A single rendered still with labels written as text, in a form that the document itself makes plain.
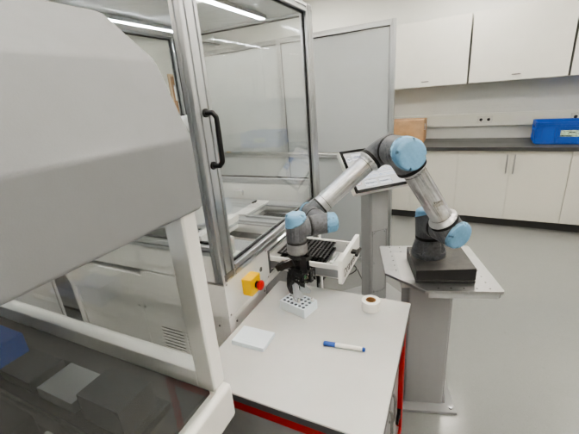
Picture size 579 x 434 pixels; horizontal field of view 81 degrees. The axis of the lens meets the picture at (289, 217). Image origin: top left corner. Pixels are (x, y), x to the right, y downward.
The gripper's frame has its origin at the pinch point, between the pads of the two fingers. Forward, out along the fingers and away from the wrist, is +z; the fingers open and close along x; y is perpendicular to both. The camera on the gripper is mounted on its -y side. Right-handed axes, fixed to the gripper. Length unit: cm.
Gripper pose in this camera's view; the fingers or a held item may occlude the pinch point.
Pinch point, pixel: (296, 297)
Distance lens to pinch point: 137.0
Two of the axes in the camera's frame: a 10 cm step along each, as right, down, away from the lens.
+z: 0.8, 9.4, 3.3
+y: 7.6, 1.6, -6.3
